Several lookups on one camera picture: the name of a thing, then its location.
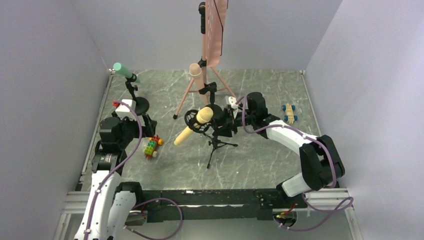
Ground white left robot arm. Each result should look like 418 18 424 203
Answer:
74 113 158 240

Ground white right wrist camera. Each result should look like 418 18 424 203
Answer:
225 96 239 111

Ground yellow microphone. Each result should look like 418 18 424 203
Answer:
173 106 214 146

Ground pink microphone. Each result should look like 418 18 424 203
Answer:
189 63 205 91

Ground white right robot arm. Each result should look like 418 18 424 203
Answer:
210 92 345 198

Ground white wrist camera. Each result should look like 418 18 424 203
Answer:
225 96 239 111
112 99 136 121

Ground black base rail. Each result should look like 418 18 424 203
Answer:
143 188 306 223

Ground pink music stand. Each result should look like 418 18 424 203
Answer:
173 0 236 120

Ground black shock mount tripod stand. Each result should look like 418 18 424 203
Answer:
197 120 239 169

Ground beige toy car blue wheels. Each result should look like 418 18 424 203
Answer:
281 103 298 124

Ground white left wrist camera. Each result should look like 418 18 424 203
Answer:
112 99 136 121

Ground colourful toy block car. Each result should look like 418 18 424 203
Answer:
143 135 164 159

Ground teal microphone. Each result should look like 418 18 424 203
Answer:
113 62 141 83

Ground black round-base mic stand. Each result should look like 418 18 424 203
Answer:
124 74 151 117
198 82 224 121

